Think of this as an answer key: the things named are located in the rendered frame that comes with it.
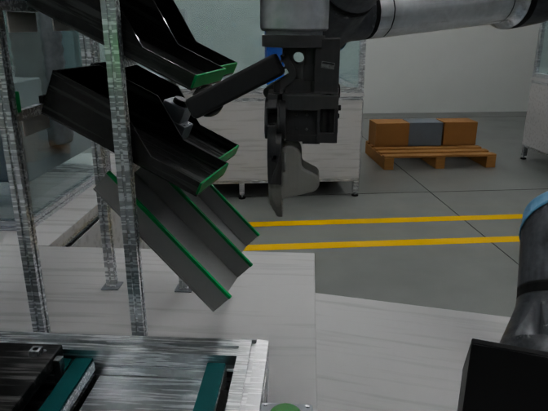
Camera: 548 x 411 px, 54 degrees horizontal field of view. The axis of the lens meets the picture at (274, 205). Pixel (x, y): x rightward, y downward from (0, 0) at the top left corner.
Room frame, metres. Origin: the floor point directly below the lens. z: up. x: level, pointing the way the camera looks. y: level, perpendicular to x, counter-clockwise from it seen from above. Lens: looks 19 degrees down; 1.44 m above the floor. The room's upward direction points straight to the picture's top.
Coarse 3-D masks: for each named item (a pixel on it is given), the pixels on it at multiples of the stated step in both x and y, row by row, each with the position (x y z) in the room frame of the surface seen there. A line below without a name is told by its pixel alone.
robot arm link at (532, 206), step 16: (544, 192) 0.69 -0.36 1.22; (528, 208) 0.70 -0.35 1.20; (544, 208) 0.68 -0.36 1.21; (528, 224) 0.68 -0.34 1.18; (544, 224) 0.66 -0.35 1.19; (528, 240) 0.67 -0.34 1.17; (544, 240) 0.64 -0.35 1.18; (528, 256) 0.65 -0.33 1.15; (544, 256) 0.63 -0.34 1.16; (528, 272) 0.63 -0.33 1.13; (544, 272) 0.61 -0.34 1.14
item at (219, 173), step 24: (72, 72) 0.89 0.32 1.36; (96, 72) 0.96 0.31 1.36; (48, 96) 0.84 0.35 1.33; (72, 96) 0.83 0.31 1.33; (96, 96) 0.82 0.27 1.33; (144, 96) 0.94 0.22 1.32; (72, 120) 0.84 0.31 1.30; (96, 120) 0.83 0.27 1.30; (144, 120) 0.95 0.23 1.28; (168, 120) 0.93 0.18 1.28; (144, 144) 0.81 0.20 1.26; (168, 144) 0.94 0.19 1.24; (192, 144) 0.93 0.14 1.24; (144, 168) 0.81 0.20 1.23; (168, 168) 0.80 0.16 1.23; (192, 168) 0.88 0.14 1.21; (216, 168) 0.91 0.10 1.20; (192, 192) 0.79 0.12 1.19
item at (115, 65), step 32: (0, 0) 0.81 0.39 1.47; (0, 32) 0.80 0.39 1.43; (0, 64) 0.79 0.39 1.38; (0, 96) 0.80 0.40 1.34; (0, 128) 0.80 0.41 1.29; (128, 128) 0.80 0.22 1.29; (96, 160) 1.12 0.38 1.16; (128, 160) 0.78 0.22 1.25; (128, 192) 0.78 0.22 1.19; (32, 224) 0.81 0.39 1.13; (128, 224) 0.79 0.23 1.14; (32, 256) 0.79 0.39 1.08; (128, 256) 0.78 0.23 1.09; (32, 288) 0.80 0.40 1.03; (128, 288) 0.79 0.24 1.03; (32, 320) 0.80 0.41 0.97
